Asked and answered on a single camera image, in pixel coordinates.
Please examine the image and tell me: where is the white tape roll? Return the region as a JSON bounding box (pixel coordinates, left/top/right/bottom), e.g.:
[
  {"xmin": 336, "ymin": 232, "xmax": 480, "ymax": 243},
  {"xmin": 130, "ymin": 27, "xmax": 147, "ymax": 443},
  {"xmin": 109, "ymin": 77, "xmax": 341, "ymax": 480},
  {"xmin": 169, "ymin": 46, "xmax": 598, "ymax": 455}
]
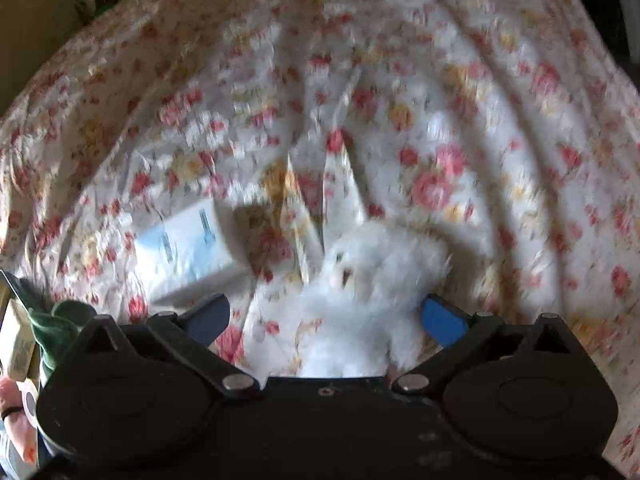
[{"xmin": 17, "ymin": 378, "xmax": 39, "ymax": 429}]

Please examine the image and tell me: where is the floral bed sheet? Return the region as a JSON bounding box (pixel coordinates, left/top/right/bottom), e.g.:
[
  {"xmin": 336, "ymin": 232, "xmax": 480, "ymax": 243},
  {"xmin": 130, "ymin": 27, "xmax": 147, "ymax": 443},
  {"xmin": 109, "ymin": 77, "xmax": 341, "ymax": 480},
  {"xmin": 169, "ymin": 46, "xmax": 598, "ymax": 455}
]
[{"xmin": 1, "ymin": 0, "xmax": 639, "ymax": 474}]

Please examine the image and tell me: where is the white fluffy plush toy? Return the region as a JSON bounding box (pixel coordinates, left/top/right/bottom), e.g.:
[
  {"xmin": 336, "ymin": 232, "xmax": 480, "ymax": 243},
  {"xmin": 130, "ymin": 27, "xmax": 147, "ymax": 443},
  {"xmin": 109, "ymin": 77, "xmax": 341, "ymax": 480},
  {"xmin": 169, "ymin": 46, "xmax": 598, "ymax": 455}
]
[{"xmin": 296, "ymin": 221, "xmax": 451, "ymax": 378}]

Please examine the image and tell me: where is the gold green metal tin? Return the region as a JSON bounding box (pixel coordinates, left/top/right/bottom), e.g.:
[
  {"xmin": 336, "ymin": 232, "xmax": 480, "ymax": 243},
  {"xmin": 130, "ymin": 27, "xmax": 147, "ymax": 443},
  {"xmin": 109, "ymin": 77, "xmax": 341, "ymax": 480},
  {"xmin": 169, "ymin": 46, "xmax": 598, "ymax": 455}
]
[{"xmin": 1, "ymin": 270, "xmax": 43, "ymax": 382}]

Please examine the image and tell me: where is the white tissue pack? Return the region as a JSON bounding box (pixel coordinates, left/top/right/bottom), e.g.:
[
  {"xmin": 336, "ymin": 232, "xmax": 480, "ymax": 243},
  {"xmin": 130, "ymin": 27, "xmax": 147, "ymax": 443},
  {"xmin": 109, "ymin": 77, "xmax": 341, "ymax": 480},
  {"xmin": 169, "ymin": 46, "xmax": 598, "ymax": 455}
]
[{"xmin": 134, "ymin": 198, "xmax": 250, "ymax": 307}]

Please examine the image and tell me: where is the green white plush toy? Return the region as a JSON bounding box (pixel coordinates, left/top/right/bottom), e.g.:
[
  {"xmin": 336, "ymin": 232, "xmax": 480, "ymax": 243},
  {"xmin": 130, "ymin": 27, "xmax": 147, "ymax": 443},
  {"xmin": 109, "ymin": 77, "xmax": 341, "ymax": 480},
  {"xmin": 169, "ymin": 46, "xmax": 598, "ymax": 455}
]
[{"xmin": 28, "ymin": 299, "xmax": 96, "ymax": 382}]

